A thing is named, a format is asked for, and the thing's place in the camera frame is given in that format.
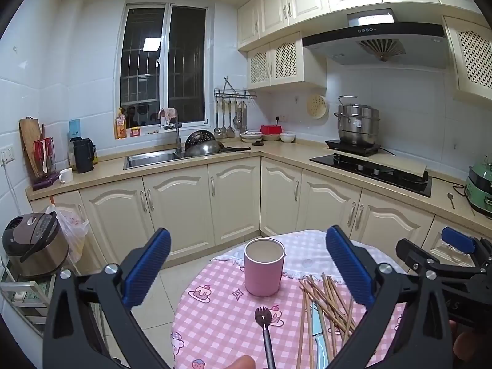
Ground light blue knife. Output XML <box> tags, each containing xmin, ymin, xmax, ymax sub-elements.
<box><xmin>311</xmin><ymin>302</ymin><xmax>329</xmax><ymax>369</ymax></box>

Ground person's right hand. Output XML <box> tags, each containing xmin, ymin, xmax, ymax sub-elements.
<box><xmin>450</xmin><ymin>321</ymin><xmax>491</xmax><ymax>369</ymax></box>

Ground person's left hand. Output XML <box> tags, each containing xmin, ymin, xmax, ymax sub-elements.
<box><xmin>225</xmin><ymin>355</ymin><xmax>256</xmax><ymax>369</ymax></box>

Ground metal spoon on counter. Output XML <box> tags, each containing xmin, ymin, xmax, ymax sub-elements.
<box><xmin>447</xmin><ymin>192</ymin><xmax>455</xmax><ymax>210</ymax></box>

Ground green electric cooker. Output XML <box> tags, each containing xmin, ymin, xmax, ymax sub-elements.
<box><xmin>465</xmin><ymin>160</ymin><xmax>492</xmax><ymax>217</ymax></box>

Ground black gas stove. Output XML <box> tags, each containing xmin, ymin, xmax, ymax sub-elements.
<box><xmin>310</xmin><ymin>153</ymin><xmax>432</xmax><ymax>197</ymax></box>

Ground brown rice cooker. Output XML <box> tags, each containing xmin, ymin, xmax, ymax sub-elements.
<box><xmin>2</xmin><ymin>212</ymin><xmax>69</xmax><ymax>278</ymax></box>

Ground white plastic bag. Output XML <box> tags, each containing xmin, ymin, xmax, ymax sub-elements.
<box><xmin>46</xmin><ymin>205</ymin><xmax>89</xmax><ymax>263</ymax></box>

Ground pink checkered tablecloth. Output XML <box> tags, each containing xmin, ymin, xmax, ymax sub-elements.
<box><xmin>171</xmin><ymin>255</ymin><xmax>409</xmax><ymax>369</ymax></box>

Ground stainless steel stock pot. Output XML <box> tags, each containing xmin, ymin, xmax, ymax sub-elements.
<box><xmin>334</xmin><ymin>95</ymin><xmax>380</xmax><ymax>146</ymax></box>

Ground white mug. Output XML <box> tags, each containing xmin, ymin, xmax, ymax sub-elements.
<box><xmin>58</xmin><ymin>168</ymin><xmax>73</xmax><ymax>184</ymax></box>

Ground pink cylindrical utensil cup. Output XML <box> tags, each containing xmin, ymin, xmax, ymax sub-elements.
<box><xmin>244</xmin><ymin>237</ymin><xmax>286</xmax><ymax>297</ymax></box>

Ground stainless steel sink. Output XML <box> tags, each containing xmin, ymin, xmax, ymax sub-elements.
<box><xmin>123</xmin><ymin>150</ymin><xmax>183</xmax><ymax>170</ymax></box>

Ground black electric kettle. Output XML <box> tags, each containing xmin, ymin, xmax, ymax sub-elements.
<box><xmin>73</xmin><ymin>138</ymin><xmax>94</xmax><ymax>173</ymax></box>

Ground red container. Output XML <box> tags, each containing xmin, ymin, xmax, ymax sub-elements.
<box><xmin>260</xmin><ymin>125</ymin><xmax>283</xmax><ymax>135</ymax></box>

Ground wooden cutting board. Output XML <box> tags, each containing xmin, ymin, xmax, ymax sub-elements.
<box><xmin>19</xmin><ymin>117</ymin><xmax>41</xmax><ymax>183</ymax></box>

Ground black range hood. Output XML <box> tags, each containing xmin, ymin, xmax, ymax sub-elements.
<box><xmin>303</xmin><ymin>22</ymin><xmax>450</xmax><ymax>69</ymax></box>

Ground steel wok pan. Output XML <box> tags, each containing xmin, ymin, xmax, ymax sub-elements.
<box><xmin>184</xmin><ymin>140</ymin><xmax>251</xmax><ymax>157</ymax></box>

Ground hanging utensil rack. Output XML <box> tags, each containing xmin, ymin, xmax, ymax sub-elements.
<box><xmin>213</xmin><ymin>77</ymin><xmax>257</xmax><ymax>139</ymax></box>

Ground window with black frame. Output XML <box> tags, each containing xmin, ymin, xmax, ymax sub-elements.
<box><xmin>118</xmin><ymin>3</ymin><xmax>208</xmax><ymax>128</ymax></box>

